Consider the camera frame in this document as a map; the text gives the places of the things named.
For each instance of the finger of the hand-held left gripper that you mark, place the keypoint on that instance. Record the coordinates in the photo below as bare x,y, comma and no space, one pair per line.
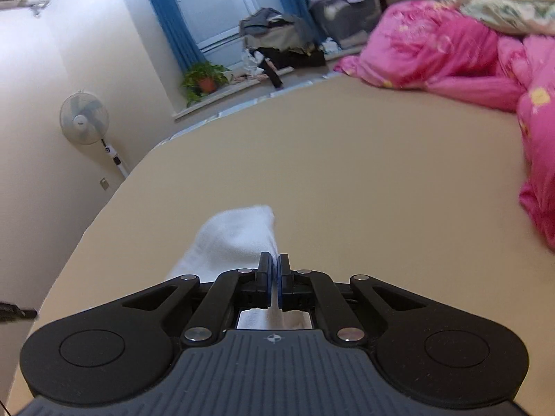
15,311

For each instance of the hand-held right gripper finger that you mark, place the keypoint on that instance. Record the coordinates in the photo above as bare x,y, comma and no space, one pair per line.
281,279
270,271

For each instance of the white small garment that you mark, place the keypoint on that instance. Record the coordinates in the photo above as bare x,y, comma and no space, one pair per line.
234,234

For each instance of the pile of dark clothes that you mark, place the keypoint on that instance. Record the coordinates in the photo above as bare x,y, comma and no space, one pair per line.
277,26

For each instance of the beige bed mat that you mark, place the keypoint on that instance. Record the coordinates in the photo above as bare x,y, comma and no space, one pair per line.
347,182

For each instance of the window sill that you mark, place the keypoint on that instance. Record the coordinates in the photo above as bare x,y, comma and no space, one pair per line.
234,96

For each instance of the potted green plant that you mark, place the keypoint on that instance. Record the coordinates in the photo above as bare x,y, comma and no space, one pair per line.
207,81

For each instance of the white standing fan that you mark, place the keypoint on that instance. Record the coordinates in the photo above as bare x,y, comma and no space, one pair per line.
82,117

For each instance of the white and black cloth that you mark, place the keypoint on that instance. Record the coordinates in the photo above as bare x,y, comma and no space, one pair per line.
251,63

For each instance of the black hanging garment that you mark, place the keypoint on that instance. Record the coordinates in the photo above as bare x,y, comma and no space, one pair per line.
299,58

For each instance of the small white crumpled cloth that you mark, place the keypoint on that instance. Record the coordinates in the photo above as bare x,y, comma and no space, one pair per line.
330,46

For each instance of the grey translucent storage box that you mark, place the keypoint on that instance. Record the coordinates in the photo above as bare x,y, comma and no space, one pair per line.
347,17

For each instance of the window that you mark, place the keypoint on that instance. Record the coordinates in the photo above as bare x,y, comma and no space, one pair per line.
217,4

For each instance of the pink floral quilt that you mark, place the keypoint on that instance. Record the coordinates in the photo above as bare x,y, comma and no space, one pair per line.
433,47

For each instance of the white leaf-print quilt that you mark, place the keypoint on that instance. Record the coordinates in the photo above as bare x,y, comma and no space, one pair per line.
498,0

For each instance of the wall socket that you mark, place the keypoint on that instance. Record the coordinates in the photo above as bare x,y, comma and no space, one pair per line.
104,183

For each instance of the wall shelf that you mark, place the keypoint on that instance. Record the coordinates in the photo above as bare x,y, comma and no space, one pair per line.
26,5

